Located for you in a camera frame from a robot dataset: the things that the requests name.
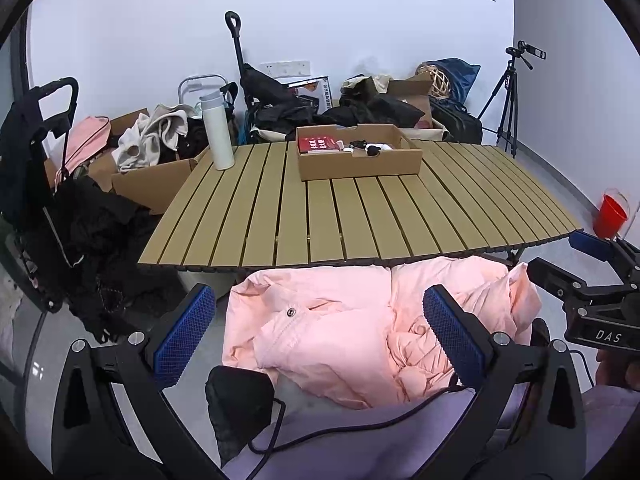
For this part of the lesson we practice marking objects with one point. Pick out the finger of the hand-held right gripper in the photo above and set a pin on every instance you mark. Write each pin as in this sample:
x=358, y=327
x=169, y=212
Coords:
x=592, y=245
x=550, y=274

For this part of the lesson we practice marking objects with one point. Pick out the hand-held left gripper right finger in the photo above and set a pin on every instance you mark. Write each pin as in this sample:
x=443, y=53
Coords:
x=450, y=335

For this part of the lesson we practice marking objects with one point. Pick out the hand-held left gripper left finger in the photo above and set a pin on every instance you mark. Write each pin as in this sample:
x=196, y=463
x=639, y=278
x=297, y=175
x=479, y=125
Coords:
x=185, y=335

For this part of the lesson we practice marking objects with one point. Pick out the cardboard tray box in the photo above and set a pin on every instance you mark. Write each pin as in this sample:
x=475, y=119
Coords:
x=350, y=167

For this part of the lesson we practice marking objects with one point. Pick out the white plastic bottle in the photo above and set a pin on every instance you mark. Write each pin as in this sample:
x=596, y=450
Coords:
x=343, y=146

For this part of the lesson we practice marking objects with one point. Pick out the person's right hand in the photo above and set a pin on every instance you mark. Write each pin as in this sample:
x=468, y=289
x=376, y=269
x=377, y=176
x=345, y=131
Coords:
x=617, y=370

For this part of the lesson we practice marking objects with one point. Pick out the red bucket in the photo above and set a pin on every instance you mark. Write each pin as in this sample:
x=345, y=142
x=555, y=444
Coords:
x=610, y=217

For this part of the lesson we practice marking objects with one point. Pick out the black mesh pouch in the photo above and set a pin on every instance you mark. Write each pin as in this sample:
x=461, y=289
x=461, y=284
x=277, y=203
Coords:
x=235, y=400

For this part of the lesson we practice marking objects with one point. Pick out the pink jacket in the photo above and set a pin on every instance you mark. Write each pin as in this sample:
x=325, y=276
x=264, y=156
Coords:
x=325, y=330

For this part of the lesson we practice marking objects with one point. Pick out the person's legs lavender trousers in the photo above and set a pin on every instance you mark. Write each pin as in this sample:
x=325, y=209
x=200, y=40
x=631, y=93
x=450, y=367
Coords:
x=375, y=445

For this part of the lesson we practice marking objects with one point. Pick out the black clothes on cart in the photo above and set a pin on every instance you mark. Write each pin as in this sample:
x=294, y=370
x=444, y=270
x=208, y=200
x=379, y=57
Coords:
x=100, y=225

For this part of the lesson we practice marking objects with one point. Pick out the large cardboard box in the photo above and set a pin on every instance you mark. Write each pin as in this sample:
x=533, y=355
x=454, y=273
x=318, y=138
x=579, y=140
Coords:
x=150, y=185

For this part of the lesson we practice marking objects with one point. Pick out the black tripod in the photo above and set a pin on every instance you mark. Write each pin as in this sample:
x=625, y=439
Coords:
x=510, y=100

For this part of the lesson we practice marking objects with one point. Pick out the black duffel bag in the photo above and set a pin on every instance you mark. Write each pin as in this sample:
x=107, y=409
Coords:
x=460, y=125

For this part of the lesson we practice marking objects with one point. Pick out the beige tote bag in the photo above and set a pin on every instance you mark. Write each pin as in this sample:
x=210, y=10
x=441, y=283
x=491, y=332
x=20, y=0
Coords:
x=425, y=134

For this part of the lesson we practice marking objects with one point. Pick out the cream clothes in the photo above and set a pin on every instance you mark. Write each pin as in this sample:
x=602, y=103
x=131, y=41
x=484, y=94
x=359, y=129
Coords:
x=145, y=140

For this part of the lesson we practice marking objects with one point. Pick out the white thermos bottle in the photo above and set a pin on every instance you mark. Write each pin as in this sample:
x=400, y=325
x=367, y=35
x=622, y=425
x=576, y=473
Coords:
x=217, y=135

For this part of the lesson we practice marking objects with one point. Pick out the small black item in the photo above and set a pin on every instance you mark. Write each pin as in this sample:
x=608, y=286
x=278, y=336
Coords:
x=358, y=142

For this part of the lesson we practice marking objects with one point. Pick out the navy blue pillow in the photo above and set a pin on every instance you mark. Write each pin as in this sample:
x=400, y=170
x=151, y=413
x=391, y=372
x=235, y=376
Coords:
x=460, y=72

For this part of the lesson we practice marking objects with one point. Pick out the pink bag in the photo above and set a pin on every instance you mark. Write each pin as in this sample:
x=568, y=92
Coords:
x=87, y=140

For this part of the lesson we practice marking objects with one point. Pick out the wicker ball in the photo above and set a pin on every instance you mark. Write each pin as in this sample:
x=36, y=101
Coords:
x=435, y=80

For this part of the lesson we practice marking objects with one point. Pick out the black jacket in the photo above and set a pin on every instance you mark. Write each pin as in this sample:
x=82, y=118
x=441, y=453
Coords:
x=390, y=110

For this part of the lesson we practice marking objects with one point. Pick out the red box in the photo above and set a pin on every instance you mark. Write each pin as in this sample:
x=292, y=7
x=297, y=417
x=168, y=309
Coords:
x=317, y=144

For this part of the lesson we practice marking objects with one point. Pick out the open brown cardboard box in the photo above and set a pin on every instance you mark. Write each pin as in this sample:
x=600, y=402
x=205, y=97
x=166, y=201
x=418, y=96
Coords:
x=407, y=87

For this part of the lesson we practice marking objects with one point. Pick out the black clothes pile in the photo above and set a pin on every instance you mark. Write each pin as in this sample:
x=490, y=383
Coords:
x=300, y=117

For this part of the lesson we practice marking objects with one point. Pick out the khaki cloth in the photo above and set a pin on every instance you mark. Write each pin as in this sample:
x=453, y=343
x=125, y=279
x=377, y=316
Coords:
x=377, y=82

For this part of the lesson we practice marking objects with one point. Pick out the black bag on trolley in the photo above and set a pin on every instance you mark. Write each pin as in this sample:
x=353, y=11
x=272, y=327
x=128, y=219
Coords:
x=265, y=85

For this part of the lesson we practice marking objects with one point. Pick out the black folding cart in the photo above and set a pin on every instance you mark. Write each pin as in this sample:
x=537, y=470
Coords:
x=65, y=90

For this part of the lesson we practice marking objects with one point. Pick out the white printed box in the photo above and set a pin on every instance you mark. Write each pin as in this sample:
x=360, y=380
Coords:
x=315, y=87

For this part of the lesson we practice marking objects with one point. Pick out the black camera on tripod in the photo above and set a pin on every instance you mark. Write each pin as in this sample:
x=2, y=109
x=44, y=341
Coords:
x=525, y=50

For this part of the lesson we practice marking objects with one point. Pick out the white metal frame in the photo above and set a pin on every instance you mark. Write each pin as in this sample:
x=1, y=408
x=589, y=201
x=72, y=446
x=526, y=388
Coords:
x=181, y=92

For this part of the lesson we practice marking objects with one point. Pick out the white wall socket strip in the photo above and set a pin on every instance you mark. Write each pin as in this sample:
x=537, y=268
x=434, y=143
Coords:
x=285, y=67

